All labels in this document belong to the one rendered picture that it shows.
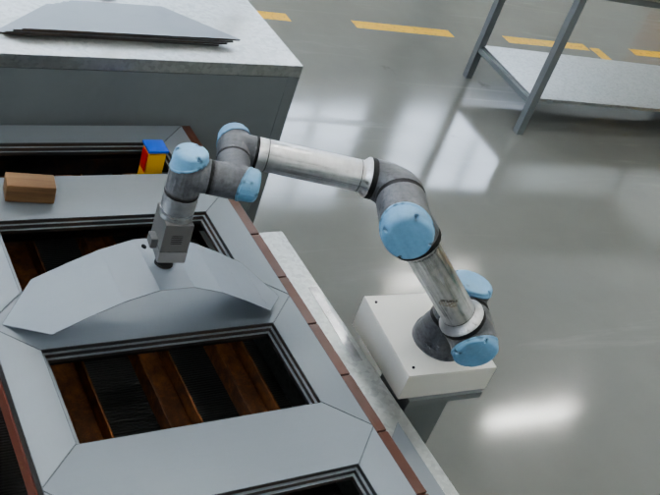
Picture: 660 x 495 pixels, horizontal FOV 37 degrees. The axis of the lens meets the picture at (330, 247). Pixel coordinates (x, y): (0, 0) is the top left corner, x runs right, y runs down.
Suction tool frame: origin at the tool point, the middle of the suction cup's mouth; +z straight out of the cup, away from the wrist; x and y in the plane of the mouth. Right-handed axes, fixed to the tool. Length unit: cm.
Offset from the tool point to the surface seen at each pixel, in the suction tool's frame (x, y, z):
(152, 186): 11, -49, 13
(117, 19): 7, -102, -10
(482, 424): 147, -27, 98
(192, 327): 8.1, 6.5, 12.8
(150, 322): -1.3, 4.6, 12.8
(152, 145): 13, -63, 9
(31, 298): -27.6, -0.1, 9.0
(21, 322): -30.3, 5.7, 10.9
